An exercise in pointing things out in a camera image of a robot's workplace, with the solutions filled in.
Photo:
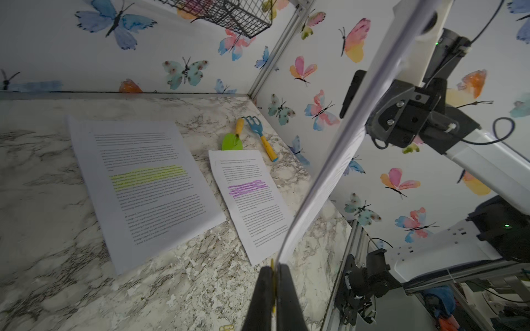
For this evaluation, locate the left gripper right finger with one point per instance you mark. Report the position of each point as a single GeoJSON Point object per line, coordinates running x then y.
{"type": "Point", "coordinates": [288, 309]}

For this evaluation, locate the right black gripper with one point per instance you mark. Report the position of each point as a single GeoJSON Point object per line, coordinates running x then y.
{"type": "Point", "coordinates": [401, 113]}

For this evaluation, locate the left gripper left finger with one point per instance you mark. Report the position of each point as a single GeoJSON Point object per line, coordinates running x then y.
{"type": "Point", "coordinates": [260, 310]}

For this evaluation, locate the plain text document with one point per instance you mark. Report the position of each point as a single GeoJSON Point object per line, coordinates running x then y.
{"type": "Point", "coordinates": [409, 23]}

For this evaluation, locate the document with purple highlight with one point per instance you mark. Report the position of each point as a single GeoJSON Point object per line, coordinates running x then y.
{"type": "Point", "coordinates": [260, 215]}

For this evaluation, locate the document with green highlight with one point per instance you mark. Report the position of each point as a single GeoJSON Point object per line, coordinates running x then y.
{"type": "Point", "coordinates": [148, 192]}

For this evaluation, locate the yellow paperclip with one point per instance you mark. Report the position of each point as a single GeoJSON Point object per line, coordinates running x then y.
{"type": "Point", "coordinates": [227, 328]}

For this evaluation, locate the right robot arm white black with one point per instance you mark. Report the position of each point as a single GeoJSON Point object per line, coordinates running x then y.
{"type": "Point", "coordinates": [497, 230]}

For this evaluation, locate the blue toy rake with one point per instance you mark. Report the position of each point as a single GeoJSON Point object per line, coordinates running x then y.
{"type": "Point", "coordinates": [256, 126]}

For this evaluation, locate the green toy trowel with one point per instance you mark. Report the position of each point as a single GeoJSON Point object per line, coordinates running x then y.
{"type": "Point", "coordinates": [232, 141]}

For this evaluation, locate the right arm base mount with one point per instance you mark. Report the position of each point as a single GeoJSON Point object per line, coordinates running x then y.
{"type": "Point", "coordinates": [358, 285]}

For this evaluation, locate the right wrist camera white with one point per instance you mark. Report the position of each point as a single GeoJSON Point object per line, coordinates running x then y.
{"type": "Point", "coordinates": [415, 65]}

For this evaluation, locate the black wire basket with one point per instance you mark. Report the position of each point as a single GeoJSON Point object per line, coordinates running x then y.
{"type": "Point", "coordinates": [245, 18]}

